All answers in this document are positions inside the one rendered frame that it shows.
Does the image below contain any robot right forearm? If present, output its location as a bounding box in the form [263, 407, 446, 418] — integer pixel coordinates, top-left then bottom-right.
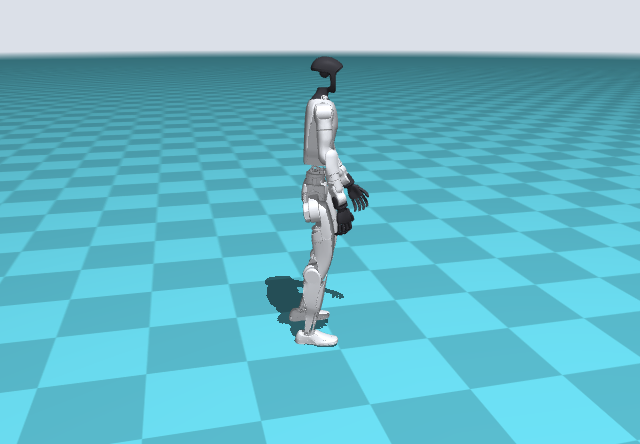
[323, 150, 346, 206]

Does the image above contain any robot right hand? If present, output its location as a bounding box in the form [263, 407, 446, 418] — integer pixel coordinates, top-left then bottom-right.
[332, 197, 354, 236]

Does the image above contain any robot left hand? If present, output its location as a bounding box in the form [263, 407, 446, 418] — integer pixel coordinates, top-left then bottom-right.
[343, 173, 369, 212]

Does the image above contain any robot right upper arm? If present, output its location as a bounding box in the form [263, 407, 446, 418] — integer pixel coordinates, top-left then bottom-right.
[314, 103, 335, 165]

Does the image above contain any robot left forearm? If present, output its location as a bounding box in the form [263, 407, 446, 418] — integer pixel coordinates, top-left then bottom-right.
[333, 147, 350, 186]

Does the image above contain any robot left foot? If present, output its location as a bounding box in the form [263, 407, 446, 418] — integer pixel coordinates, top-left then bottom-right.
[289, 308, 330, 322]

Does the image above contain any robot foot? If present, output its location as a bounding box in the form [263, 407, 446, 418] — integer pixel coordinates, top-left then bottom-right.
[295, 329, 338, 346]
[289, 308, 330, 322]

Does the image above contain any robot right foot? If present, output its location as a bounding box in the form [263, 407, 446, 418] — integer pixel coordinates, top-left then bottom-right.
[295, 329, 338, 346]

